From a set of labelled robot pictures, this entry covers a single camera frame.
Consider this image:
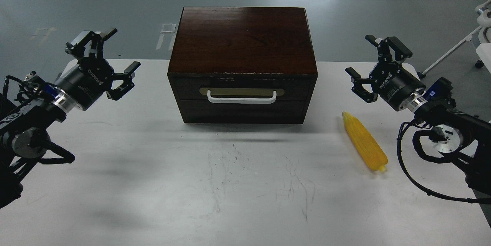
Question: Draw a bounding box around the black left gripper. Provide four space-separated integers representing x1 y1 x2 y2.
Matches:
54 28 141 110

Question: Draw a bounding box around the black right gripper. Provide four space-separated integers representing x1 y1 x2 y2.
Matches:
345 35 426 111

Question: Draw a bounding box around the yellow corn cob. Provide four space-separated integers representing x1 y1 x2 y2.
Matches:
342 111 388 173

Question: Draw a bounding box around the wooden drawer with white handle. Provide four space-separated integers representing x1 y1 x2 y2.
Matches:
169 74 317 101

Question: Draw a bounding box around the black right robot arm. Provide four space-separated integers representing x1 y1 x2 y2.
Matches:
346 35 491 195

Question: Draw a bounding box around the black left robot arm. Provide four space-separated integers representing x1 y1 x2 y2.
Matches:
0 28 140 207

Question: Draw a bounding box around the dark wooden drawer cabinet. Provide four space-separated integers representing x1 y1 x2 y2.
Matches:
167 7 318 125

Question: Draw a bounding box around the white office chair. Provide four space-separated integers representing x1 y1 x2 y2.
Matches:
417 0 491 79

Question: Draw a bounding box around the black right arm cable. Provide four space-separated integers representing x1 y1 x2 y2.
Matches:
396 120 491 205

